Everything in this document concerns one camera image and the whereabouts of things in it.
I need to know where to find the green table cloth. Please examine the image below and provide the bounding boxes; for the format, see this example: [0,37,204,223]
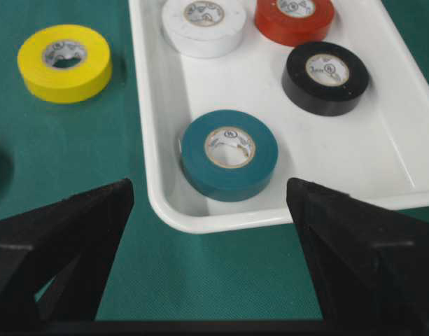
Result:
[0,0,429,321]

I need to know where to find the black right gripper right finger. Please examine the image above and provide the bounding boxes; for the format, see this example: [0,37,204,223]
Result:
[286,178,429,335]

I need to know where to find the white plastic case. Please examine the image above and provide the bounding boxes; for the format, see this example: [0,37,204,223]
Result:
[129,1,429,234]

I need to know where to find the red tape roll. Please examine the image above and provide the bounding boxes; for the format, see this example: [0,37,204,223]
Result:
[254,0,335,47]

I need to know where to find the yellow tape roll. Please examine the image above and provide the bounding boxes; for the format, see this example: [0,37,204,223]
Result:
[17,24,113,104]

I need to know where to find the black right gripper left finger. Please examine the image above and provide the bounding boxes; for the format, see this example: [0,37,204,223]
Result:
[0,178,134,335]

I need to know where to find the black tape roll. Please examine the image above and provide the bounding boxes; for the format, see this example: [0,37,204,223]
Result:
[281,41,370,117]

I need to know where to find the white tape roll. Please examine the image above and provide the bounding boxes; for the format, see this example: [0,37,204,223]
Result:
[161,1,247,58]

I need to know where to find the green tape roll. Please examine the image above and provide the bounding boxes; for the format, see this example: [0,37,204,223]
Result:
[181,109,279,202]

